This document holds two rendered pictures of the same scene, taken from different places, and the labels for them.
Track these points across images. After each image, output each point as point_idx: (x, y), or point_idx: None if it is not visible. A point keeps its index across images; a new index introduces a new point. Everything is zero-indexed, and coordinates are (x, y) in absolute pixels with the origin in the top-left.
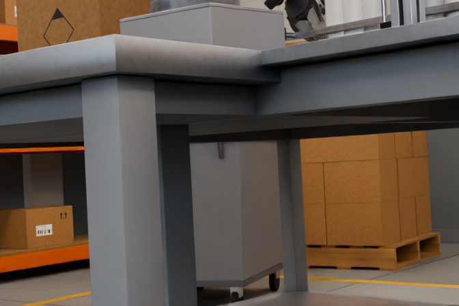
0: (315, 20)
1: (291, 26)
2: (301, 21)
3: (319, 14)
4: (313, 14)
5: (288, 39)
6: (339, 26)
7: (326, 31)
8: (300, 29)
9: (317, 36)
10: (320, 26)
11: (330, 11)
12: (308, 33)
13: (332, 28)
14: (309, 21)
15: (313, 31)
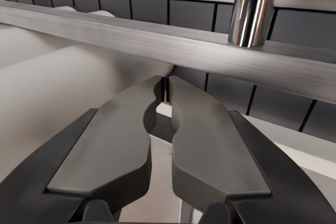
0: (114, 121)
1: (317, 206)
2: (203, 174)
3: (68, 127)
4: (88, 149)
5: (299, 45)
6: (31, 7)
7: (75, 12)
8: (229, 143)
9: (153, 82)
10: (117, 95)
11: (3, 69)
12: (145, 25)
13: (50, 10)
14: (149, 140)
15: (115, 22)
